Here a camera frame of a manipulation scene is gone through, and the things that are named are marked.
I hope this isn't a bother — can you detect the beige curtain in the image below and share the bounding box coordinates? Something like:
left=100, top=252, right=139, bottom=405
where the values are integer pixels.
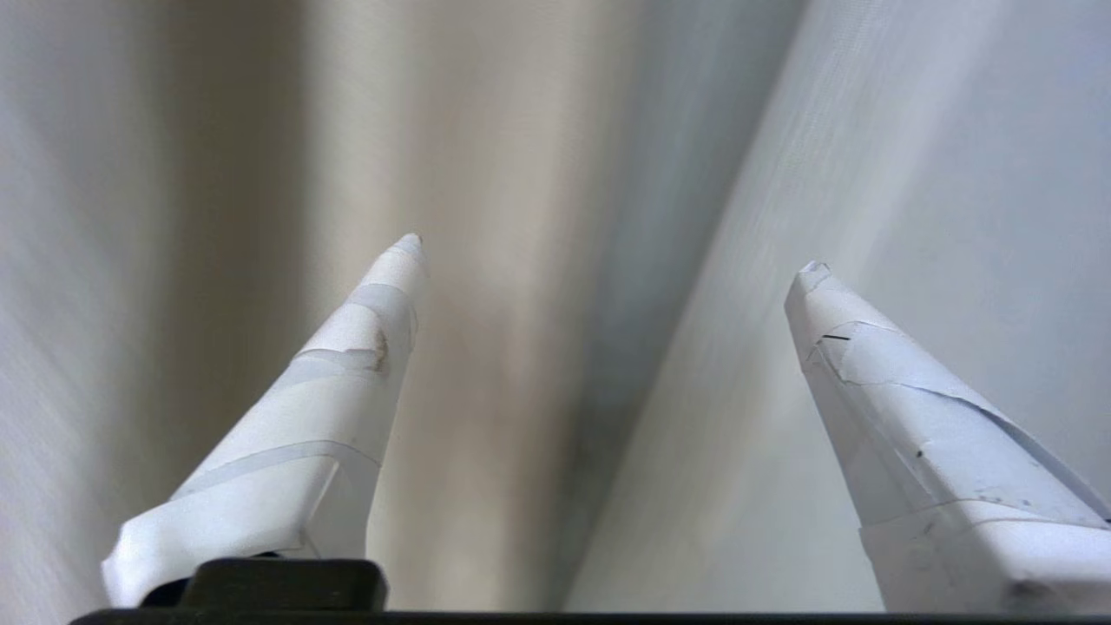
left=0, top=0, right=808, bottom=612

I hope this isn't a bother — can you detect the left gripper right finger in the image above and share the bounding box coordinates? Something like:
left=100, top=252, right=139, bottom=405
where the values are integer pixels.
left=784, top=260, right=1111, bottom=615

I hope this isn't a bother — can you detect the white sheer curtain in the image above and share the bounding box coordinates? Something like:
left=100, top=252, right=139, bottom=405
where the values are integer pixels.
left=564, top=0, right=1111, bottom=612

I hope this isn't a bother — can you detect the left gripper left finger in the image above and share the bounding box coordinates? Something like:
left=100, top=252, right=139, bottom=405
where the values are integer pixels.
left=102, top=233, right=430, bottom=610

